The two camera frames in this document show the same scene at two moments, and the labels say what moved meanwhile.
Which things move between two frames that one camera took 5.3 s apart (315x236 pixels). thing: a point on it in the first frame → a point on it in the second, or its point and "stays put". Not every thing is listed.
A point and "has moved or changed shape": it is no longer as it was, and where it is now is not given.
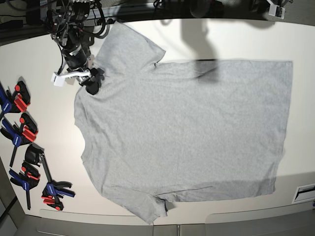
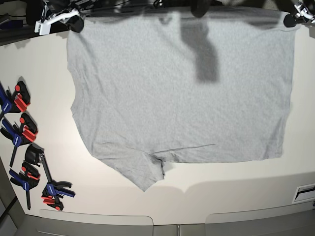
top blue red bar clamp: [19, 99] stays put
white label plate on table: [305, 193] stays put
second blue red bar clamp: [25, 132] stays put
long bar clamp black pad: [54, 190] stays put
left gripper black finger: [93, 84] → [76, 23]
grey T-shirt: [158, 132] has moved or changed shape
